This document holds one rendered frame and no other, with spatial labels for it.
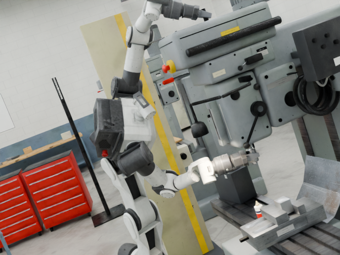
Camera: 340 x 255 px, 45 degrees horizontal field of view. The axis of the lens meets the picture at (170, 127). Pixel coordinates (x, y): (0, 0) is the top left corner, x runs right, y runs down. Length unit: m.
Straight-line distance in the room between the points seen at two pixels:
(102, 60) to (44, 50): 7.37
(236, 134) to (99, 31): 1.99
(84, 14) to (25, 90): 2.42
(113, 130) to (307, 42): 0.94
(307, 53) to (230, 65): 0.32
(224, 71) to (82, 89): 9.12
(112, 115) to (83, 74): 8.82
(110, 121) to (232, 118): 0.59
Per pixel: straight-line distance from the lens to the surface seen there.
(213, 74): 1.78
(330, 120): 2.05
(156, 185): 2.09
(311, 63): 1.71
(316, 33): 1.73
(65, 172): 6.31
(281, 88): 1.92
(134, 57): 2.13
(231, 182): 2.35
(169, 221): 3.77
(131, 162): 1.92
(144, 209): 2.38
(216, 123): 1.89
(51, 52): 10.84
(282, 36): 1.95
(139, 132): 1.99
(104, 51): 3.54
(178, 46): 1.73
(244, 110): 1.85
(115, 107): 2.05
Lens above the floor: 1.79
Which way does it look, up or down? 9 degrees down
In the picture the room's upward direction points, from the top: 20 degrees counter-clockwise
